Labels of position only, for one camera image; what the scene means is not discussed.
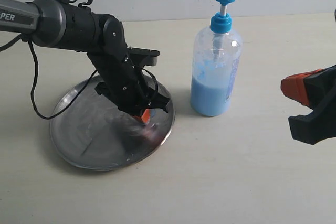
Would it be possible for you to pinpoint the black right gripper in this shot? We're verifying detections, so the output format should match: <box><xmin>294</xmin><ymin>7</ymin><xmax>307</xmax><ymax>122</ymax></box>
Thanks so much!
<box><xmin>280</xmin><ymin>65</ymin><xmax>335</xmax><ymax>145</ymax></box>

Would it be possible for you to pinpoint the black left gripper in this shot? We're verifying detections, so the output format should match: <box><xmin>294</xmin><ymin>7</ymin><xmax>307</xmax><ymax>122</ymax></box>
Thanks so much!
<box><xmin>87</xmin><ymin>48</ymin><xmax>170</xmax><ymax>124</ymax></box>

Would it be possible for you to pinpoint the blue soap pump bottle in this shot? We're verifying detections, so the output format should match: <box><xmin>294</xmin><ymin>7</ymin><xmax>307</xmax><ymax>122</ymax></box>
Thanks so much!
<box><xmin>191</xmin><ymin>0</ymin><xmax>243</xmax><ymax>116</ymax></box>

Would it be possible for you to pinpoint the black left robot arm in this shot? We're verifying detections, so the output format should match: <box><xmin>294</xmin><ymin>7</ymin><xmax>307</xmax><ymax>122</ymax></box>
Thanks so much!
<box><xmin>1</xmin><ymin>0</ymin><xmax>170</xmax><ymax>123</ymax></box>

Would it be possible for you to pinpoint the round stainless steel plate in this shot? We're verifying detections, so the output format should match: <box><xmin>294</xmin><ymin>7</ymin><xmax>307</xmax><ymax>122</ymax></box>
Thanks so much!
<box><xmin>50</xmin><ymin>76</ymin><xmax>175</xmax><ymax>171</ymax></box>

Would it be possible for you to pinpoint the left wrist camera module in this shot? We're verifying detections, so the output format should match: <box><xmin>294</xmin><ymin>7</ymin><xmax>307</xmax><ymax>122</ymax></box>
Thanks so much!
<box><xmin>128</xmin><ymin>47</ymin><xmax>160</xmax><ymax>68</ymax></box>

